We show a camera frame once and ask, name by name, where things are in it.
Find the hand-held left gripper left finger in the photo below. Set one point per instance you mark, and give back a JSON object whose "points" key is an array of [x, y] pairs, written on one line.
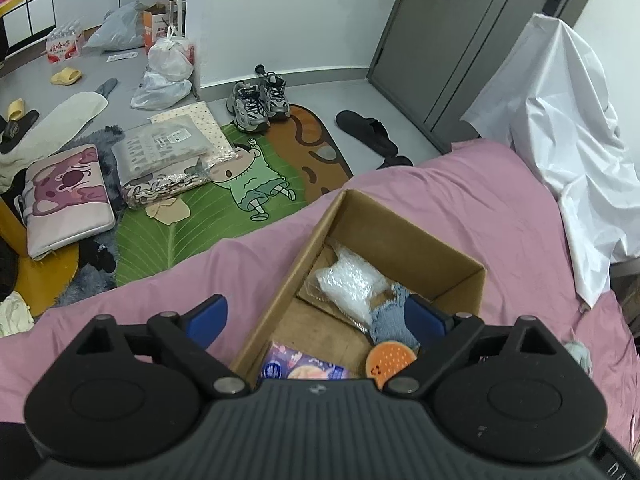
{"points": [[207, 317]]}

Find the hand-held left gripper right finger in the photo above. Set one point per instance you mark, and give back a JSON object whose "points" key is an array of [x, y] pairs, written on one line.
{"points": [[422, 320]]}

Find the blue-grey knitted toy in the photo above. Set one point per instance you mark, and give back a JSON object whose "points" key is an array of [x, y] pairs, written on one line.
{"points": [[390, 320]]}

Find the orange burger plush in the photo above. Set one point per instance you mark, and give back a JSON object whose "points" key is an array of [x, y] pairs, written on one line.
{"points": [[387, 360]]}

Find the brown cardboard box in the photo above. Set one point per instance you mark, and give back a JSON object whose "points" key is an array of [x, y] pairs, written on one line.
{"points": [[400, 240]]}

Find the clear bag of bubble wrap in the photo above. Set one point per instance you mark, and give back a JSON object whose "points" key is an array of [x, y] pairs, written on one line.
{"points": [[345, 280]]}

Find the blue tissue pack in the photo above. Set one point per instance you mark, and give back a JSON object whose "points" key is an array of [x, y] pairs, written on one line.
{"points": [[300, 367]]}

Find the cartoon floor mat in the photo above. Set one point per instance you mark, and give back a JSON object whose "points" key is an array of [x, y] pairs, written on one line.
{"points": [[165, 245]]}

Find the beige paper cutout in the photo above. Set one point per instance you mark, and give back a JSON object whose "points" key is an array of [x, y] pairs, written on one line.
{"points": [[167, 211]]}

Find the grey fluffy plush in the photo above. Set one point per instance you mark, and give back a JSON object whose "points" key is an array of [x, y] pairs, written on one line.
{"points": [[580, 355]]}

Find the blue-grey fuzzy rug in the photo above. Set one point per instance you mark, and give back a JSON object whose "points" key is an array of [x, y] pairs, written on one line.
{"points": [[92, 275]]}

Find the pink bed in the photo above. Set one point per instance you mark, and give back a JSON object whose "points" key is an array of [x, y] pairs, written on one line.
{"points": [[450, 190]]}

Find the leopard pattern bedding package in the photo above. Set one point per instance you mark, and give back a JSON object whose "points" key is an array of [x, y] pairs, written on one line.
{"points": [[160, 189]]}

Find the black slipper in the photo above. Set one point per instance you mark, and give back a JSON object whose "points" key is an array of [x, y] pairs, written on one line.
{"points": [[397, 161], [365, 127]]}

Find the yellow stool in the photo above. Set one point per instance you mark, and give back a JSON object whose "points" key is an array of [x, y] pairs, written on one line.
{"points": [[35, 275]]}

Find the grey clear bedding package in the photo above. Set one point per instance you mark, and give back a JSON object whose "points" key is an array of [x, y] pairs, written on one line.
{"points": [[155, 145]]}

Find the pink cartoon laptop sleeve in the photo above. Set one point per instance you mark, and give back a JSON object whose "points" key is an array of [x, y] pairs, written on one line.
{"points": [[65, 200]]}

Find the beige dotted bedding package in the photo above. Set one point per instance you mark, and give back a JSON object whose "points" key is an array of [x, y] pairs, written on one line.
{"points": [[210, 125]]}

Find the pale crumpled cloth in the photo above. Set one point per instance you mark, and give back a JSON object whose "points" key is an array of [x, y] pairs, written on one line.
{"points": [[12, 315]]}

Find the grey sneaker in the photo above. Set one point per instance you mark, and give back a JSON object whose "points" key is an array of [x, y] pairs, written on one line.
{"points": [[276, 97], [247, 107]]}

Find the white plastic sheet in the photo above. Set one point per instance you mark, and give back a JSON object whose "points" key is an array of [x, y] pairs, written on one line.
{"points": [[565, 125]]}

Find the cream long cushion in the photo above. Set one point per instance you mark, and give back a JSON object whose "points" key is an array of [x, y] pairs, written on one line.
{"points": [[60, 120]]}

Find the grey sock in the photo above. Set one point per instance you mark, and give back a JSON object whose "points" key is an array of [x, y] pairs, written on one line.
{"points": [[106, 86]]}

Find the small black knobbed object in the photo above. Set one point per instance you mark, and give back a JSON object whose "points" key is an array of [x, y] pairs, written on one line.
{"points": [[260, 69]]}

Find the black sandal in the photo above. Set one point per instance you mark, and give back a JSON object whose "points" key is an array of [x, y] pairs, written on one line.
{"points": [[17, 130]]}

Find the white paper slip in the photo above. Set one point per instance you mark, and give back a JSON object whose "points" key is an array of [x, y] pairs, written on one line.
{"points": [[122, 56]]}

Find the yellow slipper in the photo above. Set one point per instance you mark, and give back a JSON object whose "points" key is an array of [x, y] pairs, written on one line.
{"points": [[66, 76], [15, 109]]}

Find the grey door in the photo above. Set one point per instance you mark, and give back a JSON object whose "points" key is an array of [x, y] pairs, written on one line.
{"points": [[450, 35]]}

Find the orange cardboard box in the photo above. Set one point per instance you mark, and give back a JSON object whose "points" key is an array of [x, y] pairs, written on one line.
{"points": [[155, 22]]}

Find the grey plastic bag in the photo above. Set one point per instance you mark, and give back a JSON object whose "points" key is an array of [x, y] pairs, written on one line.
{"points": [[117, 27]]}

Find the pack of water bottles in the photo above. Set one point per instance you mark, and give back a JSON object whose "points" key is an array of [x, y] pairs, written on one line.
{"points": [[65, 42]]}

